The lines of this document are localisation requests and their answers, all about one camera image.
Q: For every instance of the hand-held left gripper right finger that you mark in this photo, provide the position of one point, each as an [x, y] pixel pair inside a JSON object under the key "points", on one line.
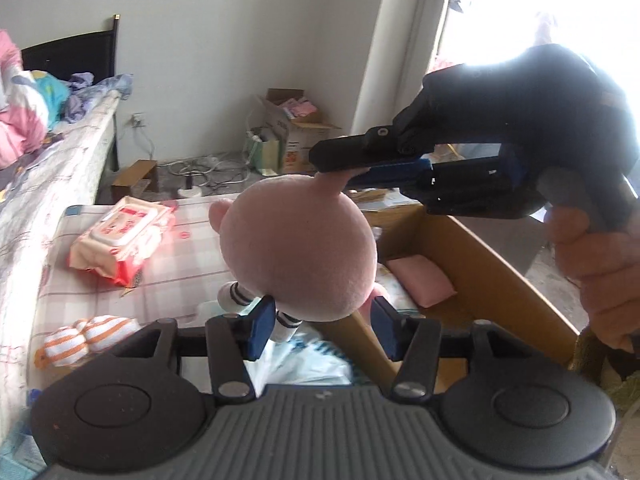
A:
{"points": [[387, 327]]}

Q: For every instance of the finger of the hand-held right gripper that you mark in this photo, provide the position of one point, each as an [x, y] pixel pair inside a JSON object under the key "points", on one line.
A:
{"points": [[350, 152], [395, 172]]}

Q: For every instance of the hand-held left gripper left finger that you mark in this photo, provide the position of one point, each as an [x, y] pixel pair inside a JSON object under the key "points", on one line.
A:
{"points": [[260, 327]]}

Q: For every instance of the pink plush toy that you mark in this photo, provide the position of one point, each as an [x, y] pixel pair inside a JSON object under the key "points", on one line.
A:
{"points": [[300, 245]]}

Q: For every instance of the large brown cardboard box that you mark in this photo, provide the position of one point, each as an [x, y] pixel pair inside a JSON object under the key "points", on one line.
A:
{"points": [[500, 285]]}

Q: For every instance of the person's right hand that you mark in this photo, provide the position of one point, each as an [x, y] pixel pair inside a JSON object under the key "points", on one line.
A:
{"points": [[600, 270]]}

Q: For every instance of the translucent plastic bag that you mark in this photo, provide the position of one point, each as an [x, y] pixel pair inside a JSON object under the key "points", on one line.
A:
{"points": [[300, 360]]}

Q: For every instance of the small open cardboard box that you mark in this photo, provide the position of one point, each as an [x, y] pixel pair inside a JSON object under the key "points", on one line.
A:
{"points": [[300, 135]]}

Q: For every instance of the small pink pillow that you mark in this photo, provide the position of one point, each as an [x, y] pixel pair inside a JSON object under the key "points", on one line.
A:
{"points": [[425, 280]]}

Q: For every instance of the green paper bag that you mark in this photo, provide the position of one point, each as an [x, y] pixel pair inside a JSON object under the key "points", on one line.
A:
{"points": [[265, 152]]}

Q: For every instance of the white power strip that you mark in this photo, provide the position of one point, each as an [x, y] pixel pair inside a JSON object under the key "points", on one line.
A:
{"points": [[190, 192]]}

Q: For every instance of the red white wet wipes pack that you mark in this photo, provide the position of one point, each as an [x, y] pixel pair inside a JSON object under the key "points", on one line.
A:
{"points": [[125, 235]]}

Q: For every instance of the orange striped socks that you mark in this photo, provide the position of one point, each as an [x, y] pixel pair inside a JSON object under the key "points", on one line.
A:
{"points": [[85, 340]]}

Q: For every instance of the small wooden stool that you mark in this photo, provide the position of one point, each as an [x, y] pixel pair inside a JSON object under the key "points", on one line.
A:
{"points": [[135, 177]]}

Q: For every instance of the bed with bedding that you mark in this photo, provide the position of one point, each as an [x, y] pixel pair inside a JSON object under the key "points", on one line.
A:
{"points": [[45, 200]]}

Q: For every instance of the blue purple cloth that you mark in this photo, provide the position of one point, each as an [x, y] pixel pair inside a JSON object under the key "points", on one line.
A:
{"points": [[95, 90]]}

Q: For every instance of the black bed headboard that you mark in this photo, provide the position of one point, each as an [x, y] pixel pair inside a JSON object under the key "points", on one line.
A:
{"points": [[70, 55]]}

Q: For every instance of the pink grey quilt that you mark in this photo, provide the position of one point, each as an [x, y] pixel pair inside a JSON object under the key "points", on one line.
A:
{"points": [[20, 125]]}

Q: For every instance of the white wall socket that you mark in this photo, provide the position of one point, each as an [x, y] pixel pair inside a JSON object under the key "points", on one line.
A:
{"points": [[138, 120]]}

